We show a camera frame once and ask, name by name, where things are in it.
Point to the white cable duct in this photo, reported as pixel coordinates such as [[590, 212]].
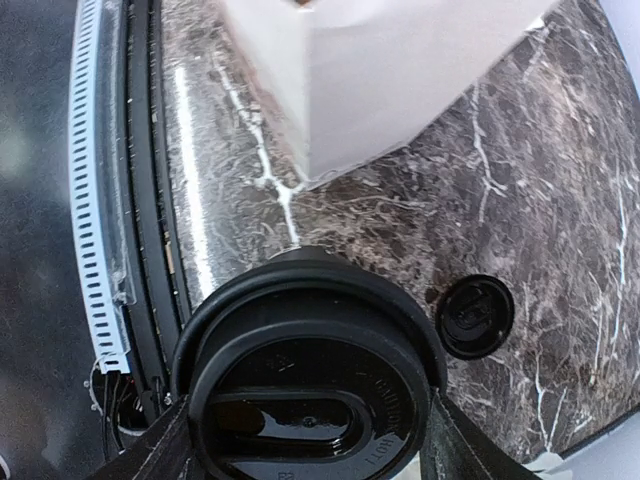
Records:
[[110, 342]]

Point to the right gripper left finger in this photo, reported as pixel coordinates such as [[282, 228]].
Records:
[[163, 452]]

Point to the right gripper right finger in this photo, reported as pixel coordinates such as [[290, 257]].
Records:
[[456, 448]]

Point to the black front rail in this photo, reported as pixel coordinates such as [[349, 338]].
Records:
[[162, 305]]

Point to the black paper coffee cup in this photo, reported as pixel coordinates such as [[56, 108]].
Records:
[[305, 258]]

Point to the kraft paper bag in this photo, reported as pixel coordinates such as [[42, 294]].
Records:
[[343, 83]]

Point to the black plastic lid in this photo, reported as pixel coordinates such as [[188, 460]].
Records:
[[307, 369]]

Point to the stack of black lids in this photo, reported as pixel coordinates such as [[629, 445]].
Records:
[[475, 316]]

